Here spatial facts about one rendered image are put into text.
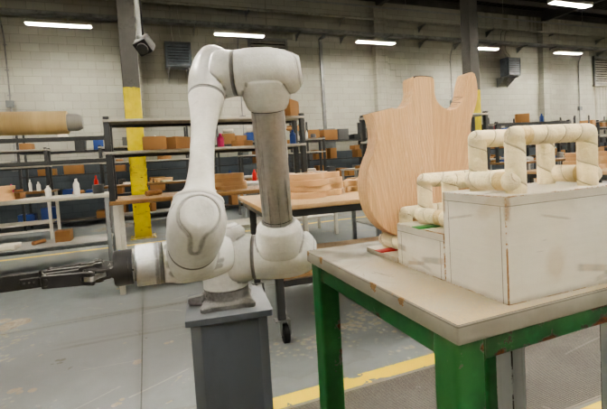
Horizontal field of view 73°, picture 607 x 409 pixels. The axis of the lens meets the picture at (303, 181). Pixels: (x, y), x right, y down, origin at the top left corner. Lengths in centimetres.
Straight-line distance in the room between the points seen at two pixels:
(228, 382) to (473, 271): 95
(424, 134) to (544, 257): 44
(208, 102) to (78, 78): 1089
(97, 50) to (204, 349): 1105
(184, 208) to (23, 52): 1163
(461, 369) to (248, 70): 87
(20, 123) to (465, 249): 71
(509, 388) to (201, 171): 105
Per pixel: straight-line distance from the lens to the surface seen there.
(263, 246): 135
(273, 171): 125
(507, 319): 71
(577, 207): 82
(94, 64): 1202
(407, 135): 103
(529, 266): 75
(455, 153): 112
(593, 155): 87
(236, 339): 142
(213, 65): 120
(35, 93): 1206
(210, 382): 147
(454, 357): 69
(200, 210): 74
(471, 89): 116
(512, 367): 139
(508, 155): 74
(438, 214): 87
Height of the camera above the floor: 118
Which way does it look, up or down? 3 degrees down
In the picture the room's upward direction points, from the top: 3 degrees counter-clockwise
